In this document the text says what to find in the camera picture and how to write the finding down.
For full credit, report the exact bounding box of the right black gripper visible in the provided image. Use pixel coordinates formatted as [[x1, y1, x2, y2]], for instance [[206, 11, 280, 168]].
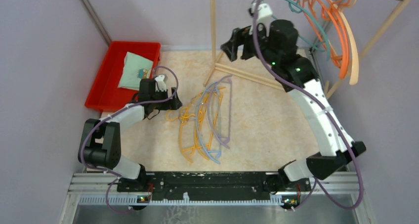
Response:
[[221, 19, 279, 67]]

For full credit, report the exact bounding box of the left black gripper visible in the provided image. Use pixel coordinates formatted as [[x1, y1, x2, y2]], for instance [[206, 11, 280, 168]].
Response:
[[151, 87, 182, 110]]

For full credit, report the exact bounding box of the light blue plastic hanger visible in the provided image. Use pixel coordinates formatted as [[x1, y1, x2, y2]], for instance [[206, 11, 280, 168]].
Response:
[[201, 86, 223, 165]]

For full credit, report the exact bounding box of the teal plastic hanger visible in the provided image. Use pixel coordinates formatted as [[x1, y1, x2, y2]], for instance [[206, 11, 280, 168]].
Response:
[[251, 0, 332, 60]]

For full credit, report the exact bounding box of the orange plastic hanger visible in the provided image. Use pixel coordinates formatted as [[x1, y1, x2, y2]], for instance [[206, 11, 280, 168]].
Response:
[[294, 0, 357, 75], [307, 0, 356, 80]]

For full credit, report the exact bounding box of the beige plastic hanger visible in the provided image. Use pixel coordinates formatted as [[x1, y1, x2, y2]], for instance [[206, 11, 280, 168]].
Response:
[[334, 0, 359, 86]]

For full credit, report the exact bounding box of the lilac plastic hanger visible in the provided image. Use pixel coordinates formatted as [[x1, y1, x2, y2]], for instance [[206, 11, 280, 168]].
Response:
[[195, 75, 233, 158]]

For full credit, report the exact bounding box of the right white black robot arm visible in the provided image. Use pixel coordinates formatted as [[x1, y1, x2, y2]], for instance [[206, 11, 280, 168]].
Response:
[[220, 20, 366, 190]]

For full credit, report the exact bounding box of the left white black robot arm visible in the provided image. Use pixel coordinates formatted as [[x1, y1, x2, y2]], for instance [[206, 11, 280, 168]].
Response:
[[78, 74, 182, 191]]

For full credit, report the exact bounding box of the wooden clothes rack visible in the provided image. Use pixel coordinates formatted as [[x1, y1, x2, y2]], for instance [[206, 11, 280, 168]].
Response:
[[203, 0, 411, 89]]

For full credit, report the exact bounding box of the light green folded cloth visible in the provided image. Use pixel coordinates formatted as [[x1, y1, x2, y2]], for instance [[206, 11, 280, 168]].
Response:
[[118, 52, 153, 90]]

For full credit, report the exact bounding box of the red plastic tray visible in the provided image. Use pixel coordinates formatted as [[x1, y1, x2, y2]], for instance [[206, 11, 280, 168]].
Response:
[[84, 41, 161, 113]]

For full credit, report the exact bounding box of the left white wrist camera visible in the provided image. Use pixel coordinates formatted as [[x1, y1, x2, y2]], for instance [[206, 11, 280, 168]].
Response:
[[154, 74, 168, 92]]

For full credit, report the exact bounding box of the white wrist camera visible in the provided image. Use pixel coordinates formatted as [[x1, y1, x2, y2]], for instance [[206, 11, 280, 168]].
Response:
[[250, 2, 273, 37], [154, 74, 168, 92]]

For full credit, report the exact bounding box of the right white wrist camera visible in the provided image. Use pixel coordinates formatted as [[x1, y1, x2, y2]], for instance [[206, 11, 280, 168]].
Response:
[[250, 2, 273, 37]]

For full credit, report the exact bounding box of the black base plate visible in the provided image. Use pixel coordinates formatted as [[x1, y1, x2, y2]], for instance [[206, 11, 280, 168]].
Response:
[[117, 172, 311, 201]]

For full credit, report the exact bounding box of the aluminium frame rail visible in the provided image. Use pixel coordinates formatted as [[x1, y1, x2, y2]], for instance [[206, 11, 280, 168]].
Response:
[[68, 172, 359, 208]]

